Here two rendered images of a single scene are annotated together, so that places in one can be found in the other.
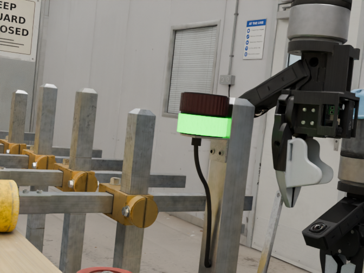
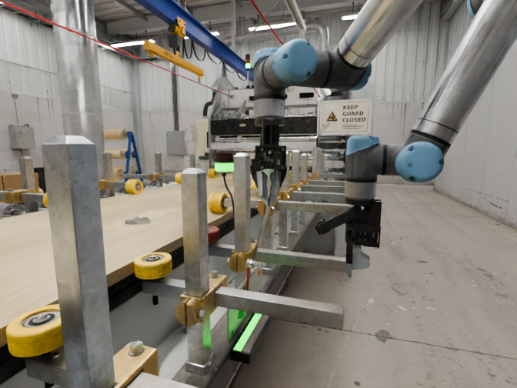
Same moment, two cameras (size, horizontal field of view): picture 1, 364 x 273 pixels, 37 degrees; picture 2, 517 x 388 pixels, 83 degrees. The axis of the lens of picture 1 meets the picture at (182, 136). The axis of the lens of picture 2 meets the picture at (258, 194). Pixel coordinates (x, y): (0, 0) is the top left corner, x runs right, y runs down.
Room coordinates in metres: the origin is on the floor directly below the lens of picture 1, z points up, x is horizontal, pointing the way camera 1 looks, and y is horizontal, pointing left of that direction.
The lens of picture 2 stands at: (0.21, -0.70, 1.15)
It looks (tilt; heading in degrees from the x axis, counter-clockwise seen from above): 9 degrees down; 50
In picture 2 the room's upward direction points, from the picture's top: straight up
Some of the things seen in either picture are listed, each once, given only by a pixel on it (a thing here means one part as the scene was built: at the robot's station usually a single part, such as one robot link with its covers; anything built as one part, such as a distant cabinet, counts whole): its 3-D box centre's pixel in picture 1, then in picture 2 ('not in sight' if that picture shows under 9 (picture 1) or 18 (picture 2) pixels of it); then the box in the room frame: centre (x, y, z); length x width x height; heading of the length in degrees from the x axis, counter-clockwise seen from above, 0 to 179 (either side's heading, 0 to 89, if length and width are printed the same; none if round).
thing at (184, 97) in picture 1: (204, 104); (225, 157); (0.65, -0.02, 1.13); 0.06 x 0.06 x 0.02
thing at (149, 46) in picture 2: not in sight; (178, 60); (2.58, 4.34, 2.65); 1.71 x 0.09 x 0.32; 34
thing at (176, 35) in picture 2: not in sight; (177, 42); (2.58, 4.34, 2.95); 0.34 x 0.26 x 0.49; 34
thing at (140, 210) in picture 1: (126, 204); (269, 205); (0.91, 0.08, 0.95); 0.13 x 0.06 x 0.05; 32
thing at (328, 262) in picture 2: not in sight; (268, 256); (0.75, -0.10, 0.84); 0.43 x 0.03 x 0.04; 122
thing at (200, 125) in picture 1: (202, 124); (225, 166); (0.65, -0.02, 1.10); 0.06 x 0.06 x 0.02
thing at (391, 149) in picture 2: not in sight; (408, 160); (0.91, -0.39, 1.12); 0.11 x 0.11 x 0.08; 32
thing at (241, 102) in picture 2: not in sight; (281, 165); (2.62, 1.80, 0.95); 1.65 x 0.70 x 1.90; 122
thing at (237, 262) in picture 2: not in sight; (245, 255); (0.70, -0.05, 0.85); 0.13 x 0.06 x 0.05; 32
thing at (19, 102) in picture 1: (12, 174); (303, 194); (1.53, 0.47, 0.88); 0.03 x 0.03 x 0.48; 32
